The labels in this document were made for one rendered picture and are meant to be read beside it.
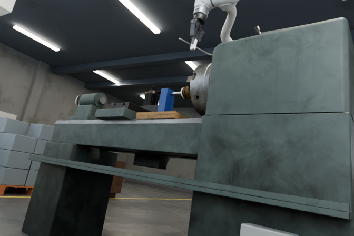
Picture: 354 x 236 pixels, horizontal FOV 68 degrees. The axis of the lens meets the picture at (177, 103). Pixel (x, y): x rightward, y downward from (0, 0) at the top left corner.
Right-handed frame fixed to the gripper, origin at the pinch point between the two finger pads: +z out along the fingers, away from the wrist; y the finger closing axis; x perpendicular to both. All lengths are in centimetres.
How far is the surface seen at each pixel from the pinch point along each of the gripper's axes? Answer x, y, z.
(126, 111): -40, 1, 42
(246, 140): 40, 1, 58
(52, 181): -107, -6, 91
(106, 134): -61, -5, 55
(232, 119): 33, 2, 48
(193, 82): 3.9, -2.1, 24.8
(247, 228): 46, 4, 90
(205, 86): 12.2, -2.9, 27.6
